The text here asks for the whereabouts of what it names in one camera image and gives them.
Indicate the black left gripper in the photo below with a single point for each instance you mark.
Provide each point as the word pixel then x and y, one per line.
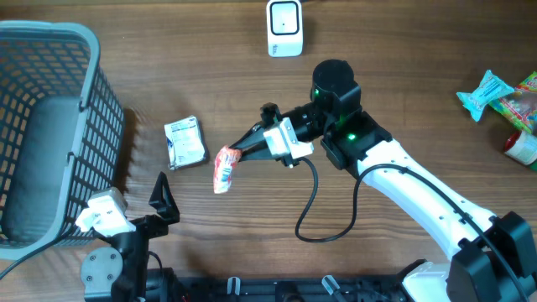
pixel 161 201

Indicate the red small carton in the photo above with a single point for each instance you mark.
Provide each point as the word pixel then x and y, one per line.
pixel 225 162

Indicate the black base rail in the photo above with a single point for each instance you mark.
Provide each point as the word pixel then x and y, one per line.
pixel 361 289

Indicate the Haribo gummy bag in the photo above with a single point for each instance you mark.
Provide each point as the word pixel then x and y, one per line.
pixel 520 107

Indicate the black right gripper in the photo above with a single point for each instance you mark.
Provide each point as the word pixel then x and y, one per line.
pixel 256 133

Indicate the grey plastic basket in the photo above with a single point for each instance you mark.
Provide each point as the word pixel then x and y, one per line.
pixel 62 128

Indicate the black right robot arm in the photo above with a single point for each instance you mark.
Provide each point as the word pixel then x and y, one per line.
pixel 488 257

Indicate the teal snack packet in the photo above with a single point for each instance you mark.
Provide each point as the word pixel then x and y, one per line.
pixel 491 88

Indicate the white tag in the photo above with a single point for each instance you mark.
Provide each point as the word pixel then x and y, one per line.
pixel 184 143

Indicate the white barcode scanner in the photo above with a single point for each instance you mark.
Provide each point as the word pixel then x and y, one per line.
pixel 284 28

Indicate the green lid jar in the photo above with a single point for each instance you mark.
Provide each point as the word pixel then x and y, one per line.
pixel 521 146

